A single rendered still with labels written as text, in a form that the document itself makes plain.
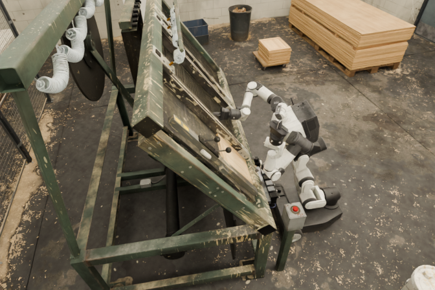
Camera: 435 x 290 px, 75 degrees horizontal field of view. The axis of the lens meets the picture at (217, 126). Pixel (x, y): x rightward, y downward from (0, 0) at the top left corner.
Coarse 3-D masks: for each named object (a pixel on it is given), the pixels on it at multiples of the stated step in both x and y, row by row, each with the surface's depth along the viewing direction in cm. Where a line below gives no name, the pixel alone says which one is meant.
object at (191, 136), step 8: (168, 120) 156; (176, 120) 155; (176, 128) 157; (184, 128) 159; (184, 136) 162; (192, 136) 163; (200, 144) 168; (208, 152) 174; (216, 160) 179; (224, 160) 186; (232, 168) 191; (232, 176) 192; (240, 176) 196; (248, 184) 201; (256, 192) 208
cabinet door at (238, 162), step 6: (222, 138) 216; (222, 144) 207; (228, 144) 220; (234, 150) 226; (222, 156) 195; (228, 156) 205; (234, 156) 218; (240, 156) 231; (228, 162) 196; (234, 162) 210; (240, 162) 222; (240, 168) 214; (246, 168) 226; (246, 174) 218
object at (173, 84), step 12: (156, 48) 171; (168, 72) 175; (168, 84) 180; (180, 84) 184; (180, 96) 187; (192, 96) 194; (192, 108) 195; (204, 108) 201; (204, 120) 204; (216, 120) 210; (216, 132) 213; (228, 132) 220; (240, 144) 231
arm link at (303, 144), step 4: (300, 136) 188; (300, 140) 187; (304, 140) 188; (308, 140) 191; (288, 144) 193; (292, 144) 190; (296, 144) 188; (300, 144) 188; (304, 144) 188; (308, 144) 189; (288, 148) 191; (292, 148) 189; (296, 148) 189; (300, 148) 189; (304, 148) 189; (308, 148) 189; (292, 152) 190; (296, 152) 190; (304, 152) 192
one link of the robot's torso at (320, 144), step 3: (318, 138) 229; (321, 138) 227; (318, 141) 226; (321, 141) 226; (324, 141) 225; (315, 144) 222; (318, 144) 224; (321, 144) 225; (324, 144) 225; (315, 147) 222; (318, 147) 223; (321, 147) 225; (324, 147) 225; (312, 150) 224; (315, 150) 225; (318, 150) 225; (321, 150) 226; (312, 153) 228; (315, 153) 229; (294, 159) 230
